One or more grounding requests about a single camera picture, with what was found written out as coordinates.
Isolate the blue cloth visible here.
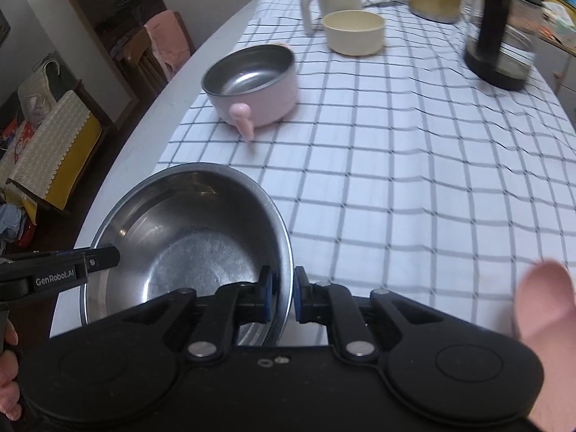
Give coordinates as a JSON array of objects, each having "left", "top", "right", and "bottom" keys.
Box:
[{"left": 0, "top": 202, "right": 28, "bottom": 255}]

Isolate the cream bowl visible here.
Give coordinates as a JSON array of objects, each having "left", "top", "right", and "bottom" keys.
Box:
[{"left": 323, "top": 9, "right": 386, "bottom": 57}]

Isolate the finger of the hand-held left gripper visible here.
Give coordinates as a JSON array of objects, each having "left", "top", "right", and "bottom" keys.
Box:
[{"left": 0, "top": 246, "right": 122, "bottom": 276}]

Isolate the large stainless steel bowl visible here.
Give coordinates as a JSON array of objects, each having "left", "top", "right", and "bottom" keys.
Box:
[{"left": 80, "top": 162, "right": 296, "bottom": 348}]

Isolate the person's left hand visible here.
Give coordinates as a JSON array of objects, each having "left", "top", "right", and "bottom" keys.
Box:
[{"left": 0, "top": 323, "right": 23, "bottom": 422}]

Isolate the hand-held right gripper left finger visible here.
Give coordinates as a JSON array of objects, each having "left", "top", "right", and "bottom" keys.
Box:
[{"left": 121, "top": 265, "right": 274, "bottom": 364}]

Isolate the pink towel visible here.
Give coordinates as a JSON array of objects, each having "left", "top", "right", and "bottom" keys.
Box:
[{"left": 143, "top": 10, "right": 193, "bottom": 80}]

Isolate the checked white tablecloth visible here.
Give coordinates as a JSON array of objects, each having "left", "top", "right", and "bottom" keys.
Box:
[{"left": 155, "top": 0, "right": 576, "bottom": 348}]

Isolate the glass coffee pot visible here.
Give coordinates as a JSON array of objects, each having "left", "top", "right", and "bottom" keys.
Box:
[{"left": 463, "top": 0, "right": 544, "bottom": 92}]

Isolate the tissue pack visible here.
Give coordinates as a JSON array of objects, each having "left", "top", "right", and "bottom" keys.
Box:
[{"left": 542, "top": 0, "right": 576, "bottom": 39}]

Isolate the white tote bag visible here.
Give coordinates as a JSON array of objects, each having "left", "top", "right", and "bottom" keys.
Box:
[{"left": 17, "top": 60, "right": 62, "bottom": 115}]

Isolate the wooden chair with towel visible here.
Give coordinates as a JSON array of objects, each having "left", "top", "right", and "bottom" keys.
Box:
[{"left": 112, "top": 9, "right": 196, "bottom": 96}]

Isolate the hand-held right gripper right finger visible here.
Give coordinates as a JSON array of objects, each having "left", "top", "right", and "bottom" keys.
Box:
[{"left": 293, "top": 265, "right": 445, "bottom": 364}]

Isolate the pink steel-lined bowl with handle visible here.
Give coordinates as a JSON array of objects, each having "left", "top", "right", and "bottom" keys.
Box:
[{"left": 201, "top": 44, "right": 299, "bottom": 141}]

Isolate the dark bookshelf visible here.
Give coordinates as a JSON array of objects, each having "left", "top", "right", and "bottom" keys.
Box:
[{"left": 49, "top": 0, "right": 156, "bottom": 61}]

